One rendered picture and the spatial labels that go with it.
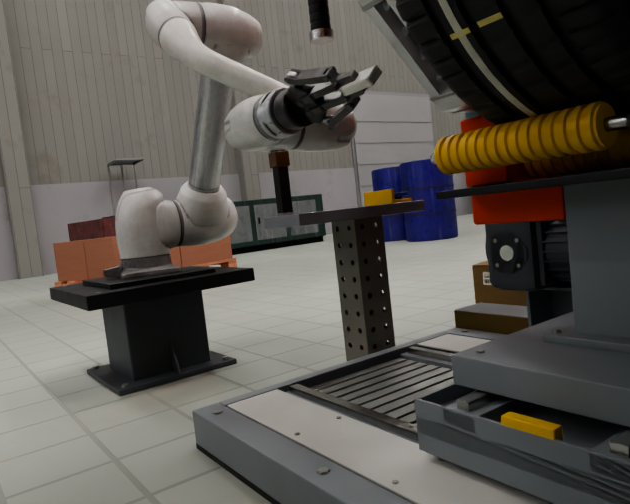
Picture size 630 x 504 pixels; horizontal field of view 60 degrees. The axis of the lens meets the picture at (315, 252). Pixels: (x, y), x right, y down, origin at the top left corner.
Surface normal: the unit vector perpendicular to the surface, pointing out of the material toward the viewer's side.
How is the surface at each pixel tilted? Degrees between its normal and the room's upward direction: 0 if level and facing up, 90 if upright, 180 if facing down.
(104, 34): 90
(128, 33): 90
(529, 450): 90
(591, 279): 90
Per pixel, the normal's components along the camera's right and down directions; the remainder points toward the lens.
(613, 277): -0.81, 0.13
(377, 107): 0.58, -0.01
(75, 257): -0.54, 0.12
